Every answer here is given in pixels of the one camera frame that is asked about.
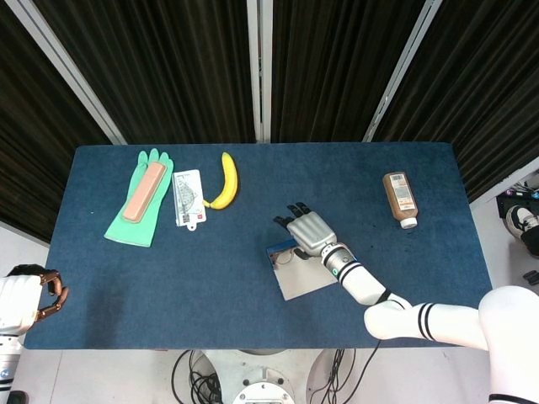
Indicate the green rubber glove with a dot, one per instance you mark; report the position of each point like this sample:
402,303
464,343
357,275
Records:
126,231

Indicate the thin metal-rimmed eyeglasses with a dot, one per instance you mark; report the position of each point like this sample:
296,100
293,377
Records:
284,257

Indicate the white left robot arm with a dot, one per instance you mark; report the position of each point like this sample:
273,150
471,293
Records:
8,362

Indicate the yellow banana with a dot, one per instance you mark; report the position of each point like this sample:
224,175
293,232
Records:
231,181

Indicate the blue glasses case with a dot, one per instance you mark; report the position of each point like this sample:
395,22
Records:
299,282

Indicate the left robot hand copper fingers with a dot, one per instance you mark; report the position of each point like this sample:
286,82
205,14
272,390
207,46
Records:
21,303

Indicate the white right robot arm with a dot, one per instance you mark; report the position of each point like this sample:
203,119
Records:
442,324

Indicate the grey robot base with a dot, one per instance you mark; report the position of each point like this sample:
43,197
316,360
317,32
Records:
263,379

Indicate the blue table cloth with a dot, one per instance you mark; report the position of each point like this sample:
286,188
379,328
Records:
210,294

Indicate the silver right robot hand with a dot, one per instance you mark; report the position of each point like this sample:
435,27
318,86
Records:
309,231

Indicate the brown sauce bottle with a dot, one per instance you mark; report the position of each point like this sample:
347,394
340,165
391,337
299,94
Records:
400,198

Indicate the peach pencil case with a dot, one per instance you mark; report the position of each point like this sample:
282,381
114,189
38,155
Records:
143,193

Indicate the white ruler set package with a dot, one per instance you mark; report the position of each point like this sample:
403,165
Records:
187,198

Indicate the grey metal conveyor rail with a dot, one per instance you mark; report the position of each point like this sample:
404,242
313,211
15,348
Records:
505,185

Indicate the white and black sneaker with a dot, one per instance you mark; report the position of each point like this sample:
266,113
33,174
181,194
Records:
522,223

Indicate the dark pleated curtain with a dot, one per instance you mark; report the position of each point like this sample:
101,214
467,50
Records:
337,63
33,147
168,63
484,84

